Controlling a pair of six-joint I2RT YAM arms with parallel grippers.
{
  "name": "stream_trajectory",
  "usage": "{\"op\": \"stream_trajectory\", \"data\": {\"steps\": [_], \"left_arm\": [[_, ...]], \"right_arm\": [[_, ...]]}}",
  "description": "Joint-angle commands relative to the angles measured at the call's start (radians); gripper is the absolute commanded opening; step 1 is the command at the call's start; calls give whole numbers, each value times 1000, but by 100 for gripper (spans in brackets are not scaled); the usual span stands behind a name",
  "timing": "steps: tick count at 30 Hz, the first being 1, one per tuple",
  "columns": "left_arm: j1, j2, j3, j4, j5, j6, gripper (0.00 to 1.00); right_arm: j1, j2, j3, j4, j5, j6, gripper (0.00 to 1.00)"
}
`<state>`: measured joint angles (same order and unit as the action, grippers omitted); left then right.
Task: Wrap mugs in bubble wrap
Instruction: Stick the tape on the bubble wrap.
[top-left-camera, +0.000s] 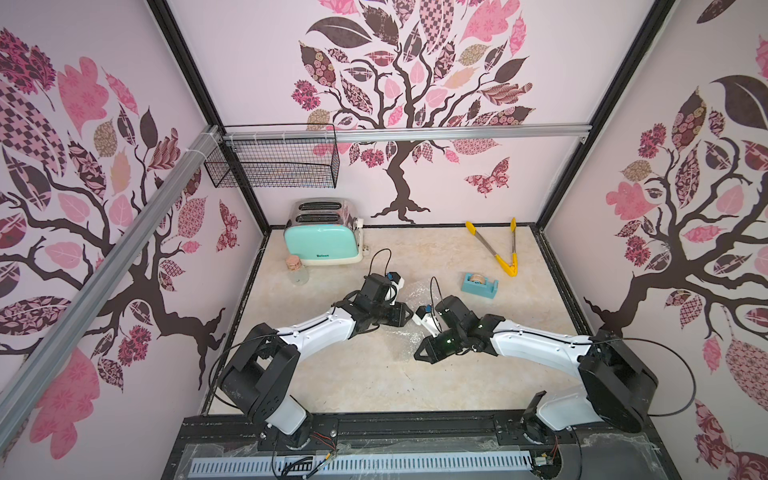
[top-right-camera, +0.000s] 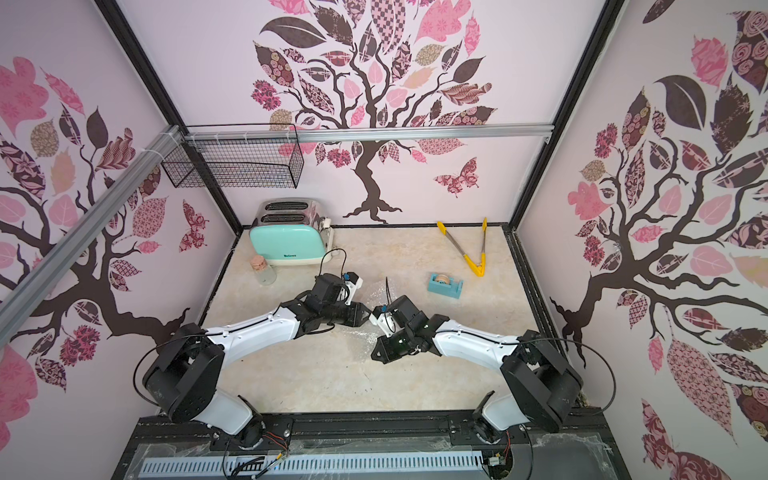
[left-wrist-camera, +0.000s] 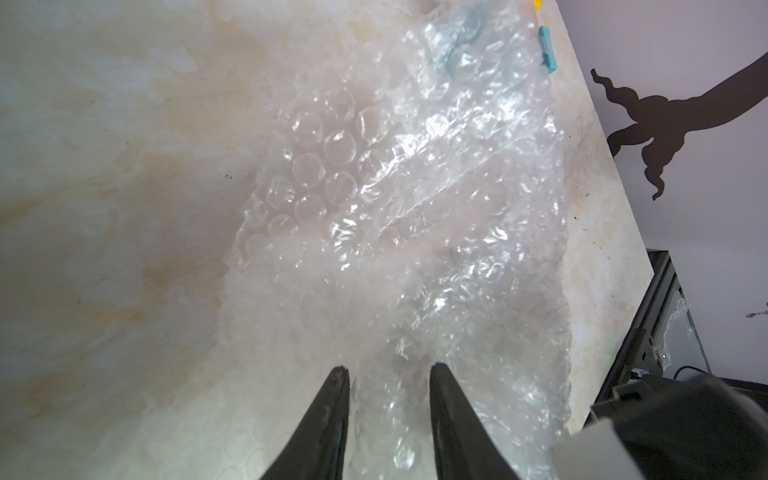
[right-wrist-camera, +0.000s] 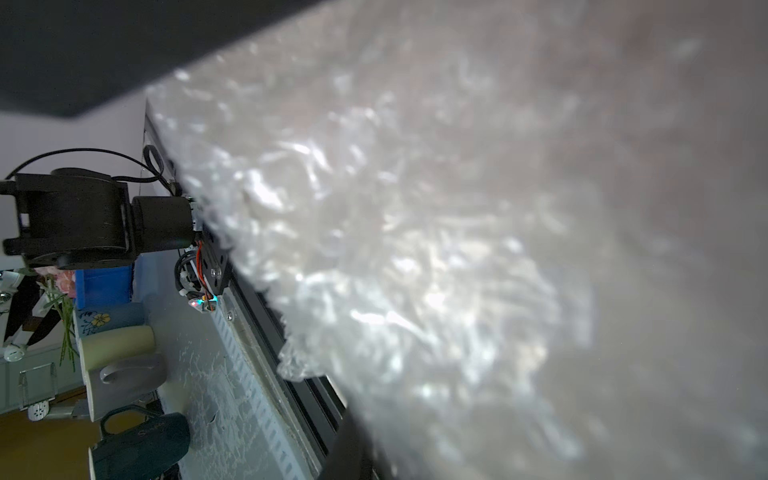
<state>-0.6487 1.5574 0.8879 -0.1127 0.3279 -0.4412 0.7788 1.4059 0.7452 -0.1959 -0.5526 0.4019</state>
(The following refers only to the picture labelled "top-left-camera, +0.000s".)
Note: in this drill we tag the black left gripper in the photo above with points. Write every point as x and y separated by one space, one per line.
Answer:
400 311

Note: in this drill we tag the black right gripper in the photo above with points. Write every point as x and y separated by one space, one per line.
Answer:
439 342

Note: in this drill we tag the clear bubble wrap sheet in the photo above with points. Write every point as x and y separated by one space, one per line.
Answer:
422 292

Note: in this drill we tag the teal tape dispenser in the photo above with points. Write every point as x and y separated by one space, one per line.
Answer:
479 285

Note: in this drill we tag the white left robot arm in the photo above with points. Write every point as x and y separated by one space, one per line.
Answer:
257 376

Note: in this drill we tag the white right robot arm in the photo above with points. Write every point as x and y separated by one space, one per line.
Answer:
615 387

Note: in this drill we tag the small cork-stoppered glass bottle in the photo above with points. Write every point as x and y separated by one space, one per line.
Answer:
296 270

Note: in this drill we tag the mint green toaster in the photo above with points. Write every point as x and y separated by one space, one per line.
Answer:
324 231

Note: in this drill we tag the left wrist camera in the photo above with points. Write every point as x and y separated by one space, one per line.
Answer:
396 283

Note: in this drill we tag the white slotted cable duct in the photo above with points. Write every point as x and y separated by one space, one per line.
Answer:
354 466

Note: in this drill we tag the black wire basket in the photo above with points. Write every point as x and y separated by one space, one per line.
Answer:
283 155

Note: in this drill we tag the aluminium frame rail back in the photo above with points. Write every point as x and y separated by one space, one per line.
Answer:
414 134

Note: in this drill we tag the aluminium frame rail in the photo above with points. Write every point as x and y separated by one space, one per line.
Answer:
30 382
414 134

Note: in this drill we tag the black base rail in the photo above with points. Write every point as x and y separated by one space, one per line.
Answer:
328 430

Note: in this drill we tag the aluminium frame rail left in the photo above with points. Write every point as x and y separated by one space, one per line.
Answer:
30 382

